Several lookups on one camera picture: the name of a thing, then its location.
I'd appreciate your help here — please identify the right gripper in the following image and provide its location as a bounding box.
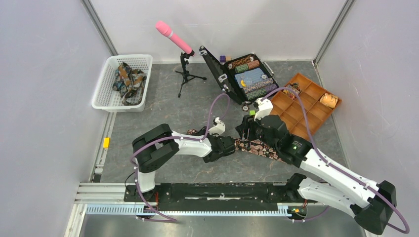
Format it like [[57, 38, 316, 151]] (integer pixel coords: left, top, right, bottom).
[[235, 110, 279, 152]]

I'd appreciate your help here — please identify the black floral tie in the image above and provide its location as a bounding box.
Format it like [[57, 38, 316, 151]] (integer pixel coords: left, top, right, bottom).
[[186, 129, 284, 161]]

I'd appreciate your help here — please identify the orange compartment tray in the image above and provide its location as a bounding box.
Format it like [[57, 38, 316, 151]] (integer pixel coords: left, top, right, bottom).
[[270, 73, 342, 140]]

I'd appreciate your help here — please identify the white plastic basket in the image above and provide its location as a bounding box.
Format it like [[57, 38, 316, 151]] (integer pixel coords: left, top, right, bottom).
[[91, 54, 153, 113]]

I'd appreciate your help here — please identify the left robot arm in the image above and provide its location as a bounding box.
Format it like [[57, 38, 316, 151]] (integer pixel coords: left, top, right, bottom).
[[131, 123, 235, 201]]

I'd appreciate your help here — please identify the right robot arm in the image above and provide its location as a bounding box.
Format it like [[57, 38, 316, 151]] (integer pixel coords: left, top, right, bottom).
[[235, 115, 397, 235]]

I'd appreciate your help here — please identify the loose poker chip stack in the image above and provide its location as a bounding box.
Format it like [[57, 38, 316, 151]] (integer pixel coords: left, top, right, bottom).
[[242, 101, 251, 112]]

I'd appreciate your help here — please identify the rolled dark patterned tie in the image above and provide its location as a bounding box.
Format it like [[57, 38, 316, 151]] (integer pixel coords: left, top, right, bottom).
[[283, 82, 301, 100]]

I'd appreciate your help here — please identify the black poker chip case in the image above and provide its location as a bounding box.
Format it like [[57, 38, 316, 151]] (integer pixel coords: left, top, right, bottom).
[[199, 45, 279, 104]]

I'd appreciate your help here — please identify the rolled tan patterned tie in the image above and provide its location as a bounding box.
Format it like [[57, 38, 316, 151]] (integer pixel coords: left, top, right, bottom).
[[319, 92, 339, 109]]

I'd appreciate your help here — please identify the black tripod stand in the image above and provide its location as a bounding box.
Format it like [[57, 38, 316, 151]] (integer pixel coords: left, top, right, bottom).
[[175, 51, 207, 98]]

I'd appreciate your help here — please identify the dark blue patterned tie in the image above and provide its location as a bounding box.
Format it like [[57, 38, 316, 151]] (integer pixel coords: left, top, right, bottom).
[[112, 62, 147, 106]]

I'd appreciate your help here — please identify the yellow block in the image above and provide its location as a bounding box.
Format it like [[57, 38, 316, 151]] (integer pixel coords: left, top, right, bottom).
[[102, 137, 110, 149]]

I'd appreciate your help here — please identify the pink microphone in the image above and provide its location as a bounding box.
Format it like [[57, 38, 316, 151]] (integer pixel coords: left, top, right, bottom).
[[155, 21, 195, 56]]

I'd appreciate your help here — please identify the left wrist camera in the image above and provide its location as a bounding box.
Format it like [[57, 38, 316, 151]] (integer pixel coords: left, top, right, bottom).
[[209, 117, 225, 135]]

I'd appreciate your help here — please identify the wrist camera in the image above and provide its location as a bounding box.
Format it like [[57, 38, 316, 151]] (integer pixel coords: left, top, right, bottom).
[[254, 98, 273, 121], [209, 117, 225, 135]]

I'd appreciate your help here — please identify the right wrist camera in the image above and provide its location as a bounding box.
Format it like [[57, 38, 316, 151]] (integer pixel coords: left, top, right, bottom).
[[254, 98, 273, 121]]

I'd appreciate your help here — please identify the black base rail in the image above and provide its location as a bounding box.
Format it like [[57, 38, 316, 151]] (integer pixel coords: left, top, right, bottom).
[[143, 183, 307, 212]]

